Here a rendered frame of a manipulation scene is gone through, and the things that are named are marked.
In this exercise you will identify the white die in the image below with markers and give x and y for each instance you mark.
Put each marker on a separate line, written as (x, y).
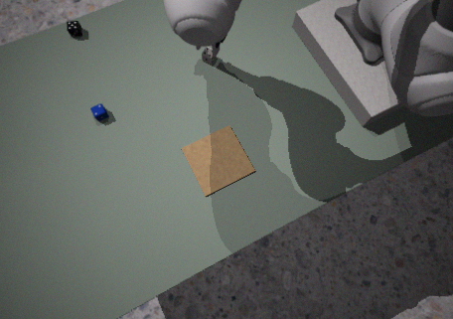
(207, 55)

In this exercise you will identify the tan mottled mat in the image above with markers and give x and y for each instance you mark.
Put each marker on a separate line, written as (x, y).
(217, 160)

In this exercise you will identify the black die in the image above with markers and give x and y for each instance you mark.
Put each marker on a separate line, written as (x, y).
(74, 28)

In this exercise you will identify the blue die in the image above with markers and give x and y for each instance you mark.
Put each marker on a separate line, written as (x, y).
(99, 112)

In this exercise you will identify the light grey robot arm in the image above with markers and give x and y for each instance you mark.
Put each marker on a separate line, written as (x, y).
(417, 41)

